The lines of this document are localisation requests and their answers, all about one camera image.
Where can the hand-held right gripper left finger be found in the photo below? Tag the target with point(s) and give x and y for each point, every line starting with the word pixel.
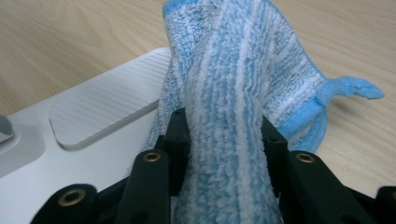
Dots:
pixel 177 149

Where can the blue striped cloth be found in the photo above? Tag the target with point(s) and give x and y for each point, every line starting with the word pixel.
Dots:
pixel 230 93

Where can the white desk lamp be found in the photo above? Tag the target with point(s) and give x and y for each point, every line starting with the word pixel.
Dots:
pixel 93 102

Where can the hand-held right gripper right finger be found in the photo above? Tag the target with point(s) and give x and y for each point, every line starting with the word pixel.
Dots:
pixel 275 146

